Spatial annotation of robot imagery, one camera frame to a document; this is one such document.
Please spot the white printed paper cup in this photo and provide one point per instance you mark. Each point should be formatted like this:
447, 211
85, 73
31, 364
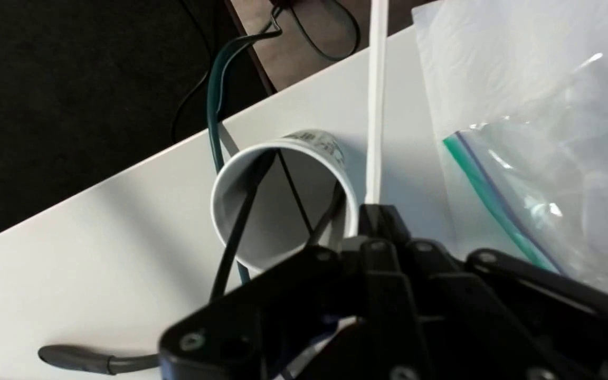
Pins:
277, 211

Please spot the white straw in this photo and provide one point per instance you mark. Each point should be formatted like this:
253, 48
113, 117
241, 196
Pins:
376, 105

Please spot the clear plastic zip bag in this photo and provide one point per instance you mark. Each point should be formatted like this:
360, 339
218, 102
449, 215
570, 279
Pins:
520, 79

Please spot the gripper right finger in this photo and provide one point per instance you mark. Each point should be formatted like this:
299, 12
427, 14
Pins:
494, 316

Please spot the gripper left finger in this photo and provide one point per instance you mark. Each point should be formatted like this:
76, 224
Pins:
283, 295

